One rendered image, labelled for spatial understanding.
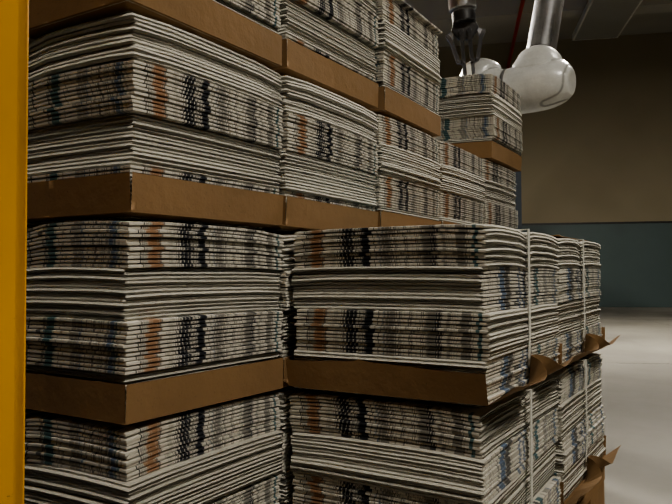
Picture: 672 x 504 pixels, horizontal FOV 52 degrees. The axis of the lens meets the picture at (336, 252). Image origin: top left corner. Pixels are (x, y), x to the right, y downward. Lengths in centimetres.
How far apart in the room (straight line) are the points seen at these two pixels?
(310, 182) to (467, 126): 89
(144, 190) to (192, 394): 25
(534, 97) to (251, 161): 153
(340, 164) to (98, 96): 45
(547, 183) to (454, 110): 941
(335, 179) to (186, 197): 35
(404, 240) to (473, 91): 102
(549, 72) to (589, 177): 905
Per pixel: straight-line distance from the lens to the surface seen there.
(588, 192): 1134
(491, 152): 183
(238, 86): 93
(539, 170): 1128
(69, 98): 87
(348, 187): 115
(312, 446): 99
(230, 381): 90
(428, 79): 150
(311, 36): 111
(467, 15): 230
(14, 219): 46
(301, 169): 103
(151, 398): 80
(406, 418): 91
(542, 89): 235
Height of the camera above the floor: 54
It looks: 2 degrees up
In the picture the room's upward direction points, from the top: straight up
